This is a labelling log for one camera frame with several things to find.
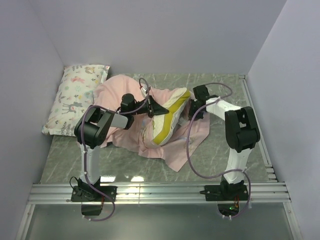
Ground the white patterned pillow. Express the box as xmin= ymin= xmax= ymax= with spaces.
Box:
xmin=42 ymin=64 xmax=110 ymax=137

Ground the cream yellow-edged pillow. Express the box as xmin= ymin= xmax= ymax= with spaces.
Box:
xmin=151 ymin=87 xmax=191 ymax=146

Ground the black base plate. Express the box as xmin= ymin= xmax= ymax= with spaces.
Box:
xmin=70 ymin=185 xmax=118 ymax=203
xmin=199 ymin=184 xmax=249 ymax=202

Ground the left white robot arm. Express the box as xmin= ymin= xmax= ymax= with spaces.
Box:
xmin=71 ymin=93 xmax=169 ymax=202

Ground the aluminium mounting rail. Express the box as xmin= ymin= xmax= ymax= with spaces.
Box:
xmin=27 ymin=182 xmax=291 ymax=205

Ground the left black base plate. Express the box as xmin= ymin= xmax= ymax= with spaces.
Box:
xmin=70 ymin=185 xmax=118 ymax=203

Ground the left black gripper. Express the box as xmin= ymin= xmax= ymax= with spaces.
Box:
xmin=130 ymin=95 xmax=169 ymax=119

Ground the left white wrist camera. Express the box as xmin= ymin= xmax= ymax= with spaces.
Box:
xmin=140 ymin=84 xmax=150 ymax=98

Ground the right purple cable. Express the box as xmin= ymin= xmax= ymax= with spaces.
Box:
xmin=186 ymin=82 xmax=252 ymax=218

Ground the pink pillowcase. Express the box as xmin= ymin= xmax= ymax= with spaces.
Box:
xmin=92 ymin=74 xmax=211 ymax=173

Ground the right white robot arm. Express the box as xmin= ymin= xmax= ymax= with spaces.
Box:
xmin=188 ymin=84 xmax=261 ymax=201

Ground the purple cable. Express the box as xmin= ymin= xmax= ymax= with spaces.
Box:
xmin=81 ymin=77 xmax=152 ymax=222
xmin=186 ymin=82 xmax=252 ymax=218

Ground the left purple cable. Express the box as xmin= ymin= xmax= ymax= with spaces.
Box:
xmin=81 ymin=77 xmax=152 ymax=222

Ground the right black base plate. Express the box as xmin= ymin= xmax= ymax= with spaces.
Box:
xmin=199 ymin=184 xmax=249 ymax=202

